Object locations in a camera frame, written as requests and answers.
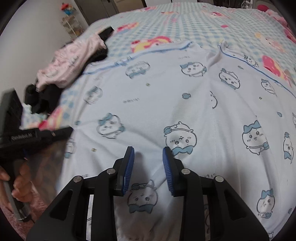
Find person's left hand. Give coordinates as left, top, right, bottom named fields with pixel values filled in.
left=1, top=162, right=33, bottom=209

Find light blue cartoon pajama pants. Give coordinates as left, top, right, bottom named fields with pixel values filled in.
left=56, top=41, right=295, bottom=240

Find dark grey door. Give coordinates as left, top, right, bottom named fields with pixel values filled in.
left=74, top=0, right=118, bottom=25

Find red round plush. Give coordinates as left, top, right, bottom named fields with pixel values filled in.
left=256, top=4, right=269, bottom=12

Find pink cartoon pajama garment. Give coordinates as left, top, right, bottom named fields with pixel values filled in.
left=36, top=34, right=107, bottom=91

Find pink plush toy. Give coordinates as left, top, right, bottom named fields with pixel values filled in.
left=266, top=9, right=288, bottom=27

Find black garment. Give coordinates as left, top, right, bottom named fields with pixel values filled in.
left=24, top=27, right=114, bottom=114

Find white storage shelf rack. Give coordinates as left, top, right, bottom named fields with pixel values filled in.
left=61, top=15, right=84, bottom=40

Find blue checkered cartoon blanket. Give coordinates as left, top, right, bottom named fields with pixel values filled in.
left=21, top=2, right=296, bottom=130

